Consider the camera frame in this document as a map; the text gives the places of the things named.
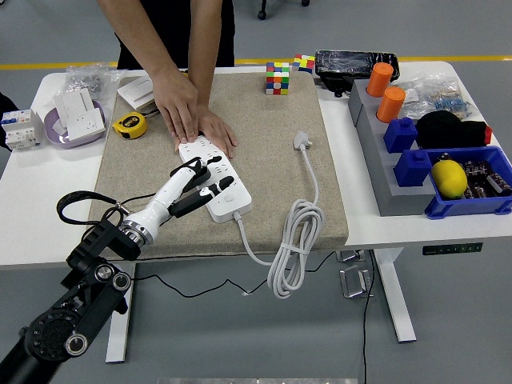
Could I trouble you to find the white wall switch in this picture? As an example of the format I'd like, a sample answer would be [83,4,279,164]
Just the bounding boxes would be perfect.
[117,76,156,111]

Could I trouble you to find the white table leg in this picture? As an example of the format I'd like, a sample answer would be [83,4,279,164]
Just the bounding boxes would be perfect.
[104,263,137,365]
[374,247,418,344]

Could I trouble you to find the grey stepped block holder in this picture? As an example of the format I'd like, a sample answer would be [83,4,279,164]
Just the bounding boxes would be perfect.
[347,78,438,218]

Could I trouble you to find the black box in plastic wrap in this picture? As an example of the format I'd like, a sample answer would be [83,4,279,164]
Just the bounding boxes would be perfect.
[314,50,401,97]

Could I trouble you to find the dark capacitors pile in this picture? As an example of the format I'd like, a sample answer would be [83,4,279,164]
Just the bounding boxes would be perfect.
[460,159,502,200]

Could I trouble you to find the black chair base casters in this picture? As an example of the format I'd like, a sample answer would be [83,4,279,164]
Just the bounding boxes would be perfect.
[257,0,311,21]

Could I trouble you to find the white power strip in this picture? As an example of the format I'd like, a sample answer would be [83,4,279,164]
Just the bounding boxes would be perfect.
[178,135,253,224]

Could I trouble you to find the black cloth with red end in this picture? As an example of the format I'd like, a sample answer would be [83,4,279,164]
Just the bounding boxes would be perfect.
[415,110,493,150]

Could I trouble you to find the clear bag of components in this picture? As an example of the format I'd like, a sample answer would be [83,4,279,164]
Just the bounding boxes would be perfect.
[394,74,476,122]

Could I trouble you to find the white wall socket panel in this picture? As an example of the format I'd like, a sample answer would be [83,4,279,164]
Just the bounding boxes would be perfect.
[65,112,107,142]

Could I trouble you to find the black table control panel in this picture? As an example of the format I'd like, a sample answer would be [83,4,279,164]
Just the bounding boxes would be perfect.
[422,242,484,257]

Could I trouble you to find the person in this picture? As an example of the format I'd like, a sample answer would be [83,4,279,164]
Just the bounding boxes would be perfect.
[115,0,236,71]

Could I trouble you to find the yellow lemon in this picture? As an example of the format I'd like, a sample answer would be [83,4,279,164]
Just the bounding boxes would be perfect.
[430,160,469,198]

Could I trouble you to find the orange cylinder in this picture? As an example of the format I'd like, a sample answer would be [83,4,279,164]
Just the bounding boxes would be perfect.
[366,62,394,98]
[376,86,406,124]

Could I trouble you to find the person's right hand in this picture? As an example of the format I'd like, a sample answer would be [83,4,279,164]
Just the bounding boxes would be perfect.
[151,67,201,145]

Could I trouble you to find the small multicolour puzzle cube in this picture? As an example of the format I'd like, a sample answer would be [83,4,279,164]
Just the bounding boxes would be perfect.
[291,54,317,74]

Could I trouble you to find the white switch panel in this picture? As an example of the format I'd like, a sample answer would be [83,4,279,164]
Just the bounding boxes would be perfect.
[53,88,98,122]

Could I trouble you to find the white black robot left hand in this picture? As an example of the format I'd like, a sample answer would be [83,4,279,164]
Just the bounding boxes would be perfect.
[126,156,234,240]

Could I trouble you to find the purple bowl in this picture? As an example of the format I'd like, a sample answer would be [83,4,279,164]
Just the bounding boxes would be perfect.
[43,100,108,151]

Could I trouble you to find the blue block with knob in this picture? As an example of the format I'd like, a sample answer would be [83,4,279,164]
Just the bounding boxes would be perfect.
[394,149,434,188]
[383,117,419,154]

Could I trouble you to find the white power cord with plug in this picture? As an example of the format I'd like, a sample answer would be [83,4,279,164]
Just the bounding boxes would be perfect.
[233,130,326,299]

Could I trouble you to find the person's left hand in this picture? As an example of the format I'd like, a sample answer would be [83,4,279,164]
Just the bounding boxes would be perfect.
[195,104,239,158]

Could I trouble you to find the white circuit breaker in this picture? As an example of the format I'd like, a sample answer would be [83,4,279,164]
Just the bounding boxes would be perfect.
[0,109,44,152]

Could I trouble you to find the black power adapter plug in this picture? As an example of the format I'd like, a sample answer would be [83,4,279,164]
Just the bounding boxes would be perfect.
[182,166,212,191]

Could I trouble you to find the thin black adapter cord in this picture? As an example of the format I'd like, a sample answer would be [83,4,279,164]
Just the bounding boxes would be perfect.
[115,193,253,299]

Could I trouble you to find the large silver metal bracket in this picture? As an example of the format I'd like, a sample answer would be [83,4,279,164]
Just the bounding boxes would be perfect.
[339,265,376,299]

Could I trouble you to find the grey-brown fabric mat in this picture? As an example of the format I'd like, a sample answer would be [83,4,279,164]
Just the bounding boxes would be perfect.
[87,72,350,261]

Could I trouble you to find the yellow tape measure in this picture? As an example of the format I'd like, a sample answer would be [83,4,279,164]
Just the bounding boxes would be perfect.
[111,111,149,140]

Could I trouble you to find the small silver metal bracket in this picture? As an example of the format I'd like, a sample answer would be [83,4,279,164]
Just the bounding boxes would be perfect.
[336,250,368,263]

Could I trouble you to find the blue plastic bin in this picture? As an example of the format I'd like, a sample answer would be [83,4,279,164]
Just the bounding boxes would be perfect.
[424,145,512,220]

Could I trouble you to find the large multicolour puzzle cube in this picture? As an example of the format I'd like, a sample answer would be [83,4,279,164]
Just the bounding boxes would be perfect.
[265,62,291,96]

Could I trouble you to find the clear bag of screws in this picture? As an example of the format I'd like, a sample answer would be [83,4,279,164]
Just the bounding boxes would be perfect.
[64,66,126,102]

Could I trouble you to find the black floor cable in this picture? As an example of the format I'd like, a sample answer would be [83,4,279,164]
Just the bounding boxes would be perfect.
[362,250,378,384]

